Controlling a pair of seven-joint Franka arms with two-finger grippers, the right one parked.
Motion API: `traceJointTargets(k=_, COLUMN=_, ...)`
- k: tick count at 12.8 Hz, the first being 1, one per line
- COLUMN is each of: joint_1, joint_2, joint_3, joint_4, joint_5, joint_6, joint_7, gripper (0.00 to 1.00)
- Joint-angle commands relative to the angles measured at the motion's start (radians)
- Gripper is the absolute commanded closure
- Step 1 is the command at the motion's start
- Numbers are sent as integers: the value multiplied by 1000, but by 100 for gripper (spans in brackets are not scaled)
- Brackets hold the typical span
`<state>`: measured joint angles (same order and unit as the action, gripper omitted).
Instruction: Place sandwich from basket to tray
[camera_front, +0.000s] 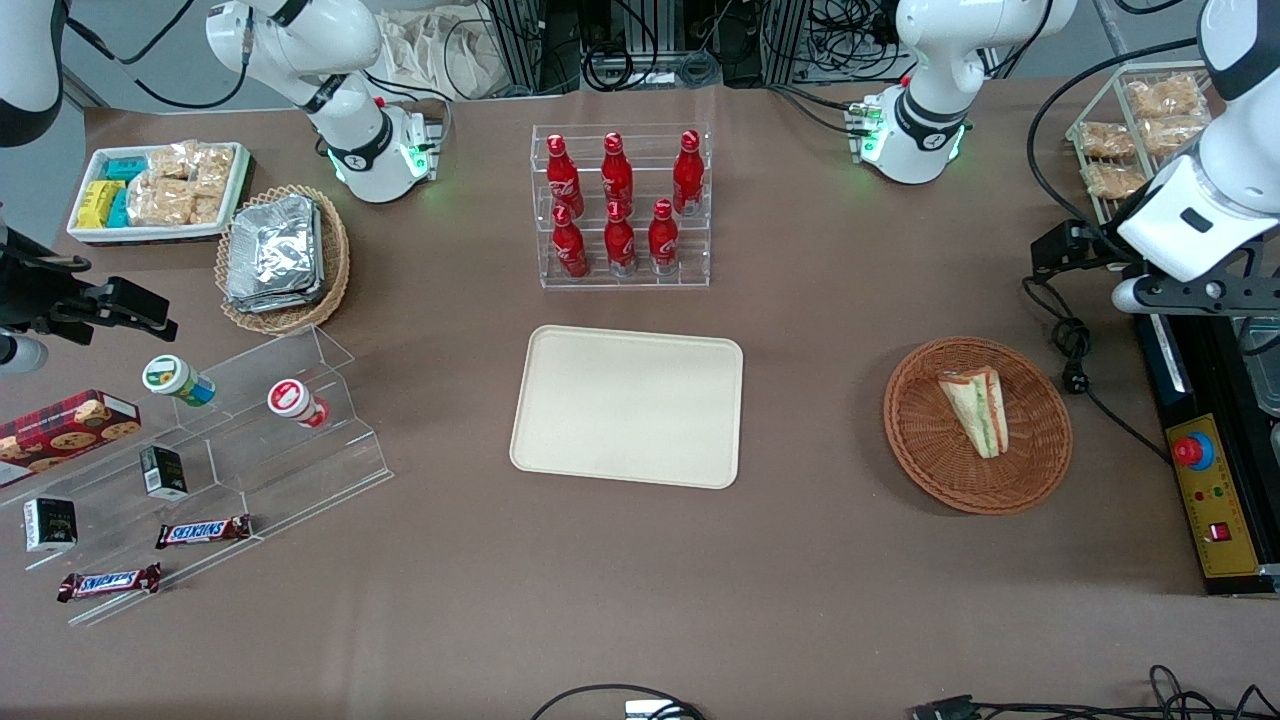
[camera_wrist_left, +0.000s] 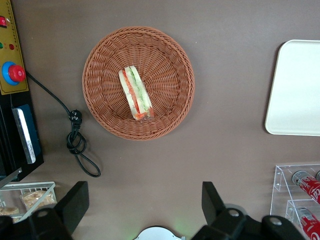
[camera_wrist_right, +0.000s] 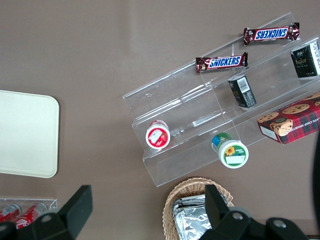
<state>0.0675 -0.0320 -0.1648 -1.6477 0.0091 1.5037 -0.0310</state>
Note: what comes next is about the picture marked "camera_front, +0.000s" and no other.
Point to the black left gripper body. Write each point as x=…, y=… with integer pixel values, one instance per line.
x=1098, y=247

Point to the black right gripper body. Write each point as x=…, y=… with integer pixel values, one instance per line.
x=32, y=290

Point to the triangular sandwich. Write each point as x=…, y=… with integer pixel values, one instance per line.
x=975, y=410

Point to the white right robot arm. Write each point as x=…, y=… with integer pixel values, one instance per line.
x=355, y=150

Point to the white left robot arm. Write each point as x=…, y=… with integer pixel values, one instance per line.
x=925, y=130

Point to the white rectangular snack tray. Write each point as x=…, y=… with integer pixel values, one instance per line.
x=150, y=235

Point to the oval tan wicker basket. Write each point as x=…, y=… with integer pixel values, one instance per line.
x=335, y=270

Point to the round brown wicker basket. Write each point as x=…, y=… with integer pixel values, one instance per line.
x=940, y=460

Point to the beige plastic tray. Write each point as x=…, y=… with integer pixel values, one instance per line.
x=625, y=405

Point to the green lid yogurt cup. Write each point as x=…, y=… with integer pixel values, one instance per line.
x=175, y=378

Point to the clear bag of pastry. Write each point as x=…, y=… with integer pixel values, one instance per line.
x=1113, y=181
x=1175, y=135
x=1105, y=141
x=1165, y=97

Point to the teal snack box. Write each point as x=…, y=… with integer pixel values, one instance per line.
x=125, y=169
x=119, y=208

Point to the clear bag of crackers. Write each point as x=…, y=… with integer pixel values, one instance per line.
x=214, y=168
x=172, y=160
x=162, y=203

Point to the yellow snack box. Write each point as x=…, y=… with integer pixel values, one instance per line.
x=97, y=203

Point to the red cookie box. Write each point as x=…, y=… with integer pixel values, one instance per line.
x=65, y=432

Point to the silver foil packet stack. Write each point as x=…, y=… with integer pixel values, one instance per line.
x=272, y=252

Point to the small black box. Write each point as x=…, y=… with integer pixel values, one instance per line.
x=163, y=473
x=50, y=525

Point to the red lid yogurt cup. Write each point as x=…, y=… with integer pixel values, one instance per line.
x=295, y=402

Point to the black machine with yellow panel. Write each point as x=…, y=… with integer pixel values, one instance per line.
x=1215, y=380

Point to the clear acrylic stepped stand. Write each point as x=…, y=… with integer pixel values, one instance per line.
x=290, y=470

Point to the snickers chocolate bar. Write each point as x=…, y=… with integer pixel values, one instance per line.
x=108, y=583
x=203, y=532

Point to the red emergency stop button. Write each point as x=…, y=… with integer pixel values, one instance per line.
x=1192, y=452

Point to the red cola bottle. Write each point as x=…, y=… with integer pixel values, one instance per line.
x=663, y=242
x=570, y=248
x=688, y=175
x=563, y=180
x=617, y=175
x=620, y=245

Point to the white cloth bag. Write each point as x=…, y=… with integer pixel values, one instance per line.
x=440, y=50

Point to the clear acrylic bottle rack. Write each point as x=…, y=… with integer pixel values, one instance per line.
x=640, y=285

